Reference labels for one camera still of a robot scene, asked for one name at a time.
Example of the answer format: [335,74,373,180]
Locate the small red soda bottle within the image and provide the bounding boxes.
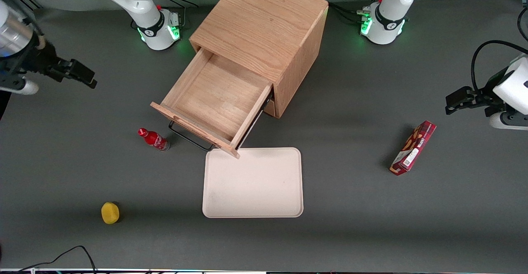
[138,128,170,152]

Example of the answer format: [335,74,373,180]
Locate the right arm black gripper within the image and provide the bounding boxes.
[0,40,98,89]

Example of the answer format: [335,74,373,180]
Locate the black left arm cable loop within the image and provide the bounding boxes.
[471,40,528,94]

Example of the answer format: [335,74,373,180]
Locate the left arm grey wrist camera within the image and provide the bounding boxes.
[489,111,528,131]

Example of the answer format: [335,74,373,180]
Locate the oak wooden drawer cabinet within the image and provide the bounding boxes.
[189,0,330,119]

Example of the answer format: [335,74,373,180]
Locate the red snack box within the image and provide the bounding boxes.
[389,120,437,176]

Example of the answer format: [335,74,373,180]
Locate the black left arm base cable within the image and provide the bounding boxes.
[332,8,370,24]
[329,2,372,15]

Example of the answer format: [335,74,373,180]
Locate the yellow round sponge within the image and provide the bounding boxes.
[101,202,120,225]

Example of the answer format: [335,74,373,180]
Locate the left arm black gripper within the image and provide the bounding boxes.
[445,68,514,118]

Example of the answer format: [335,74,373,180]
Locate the beige rectangular tray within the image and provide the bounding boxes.
[202,147,304,219]

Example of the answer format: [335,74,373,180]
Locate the black hanging cable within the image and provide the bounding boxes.
[517,7,528,42]

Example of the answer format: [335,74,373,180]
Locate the black cable on table edge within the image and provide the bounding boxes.
[0,246,97,274]

